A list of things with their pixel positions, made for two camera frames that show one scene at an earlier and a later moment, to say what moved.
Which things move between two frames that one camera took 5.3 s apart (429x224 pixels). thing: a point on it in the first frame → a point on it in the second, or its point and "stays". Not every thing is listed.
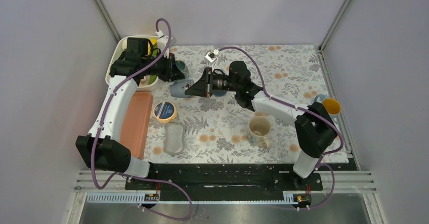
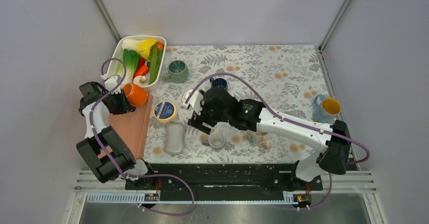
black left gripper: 171,73 → 125,105
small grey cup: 177,89 → 216,139
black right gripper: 204,87 → 196,121
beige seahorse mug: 259,129 stays
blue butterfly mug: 332,106 stays
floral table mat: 216,129 stays
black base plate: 223,178 stays
